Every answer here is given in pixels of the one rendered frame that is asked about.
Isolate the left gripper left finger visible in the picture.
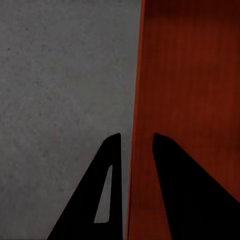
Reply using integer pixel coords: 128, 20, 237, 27
47, 133, 123, 240

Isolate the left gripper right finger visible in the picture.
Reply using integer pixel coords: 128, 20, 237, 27
152, 133, 240, 240

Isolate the storage box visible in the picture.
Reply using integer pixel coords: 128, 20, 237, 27
125, 0, 240, 240

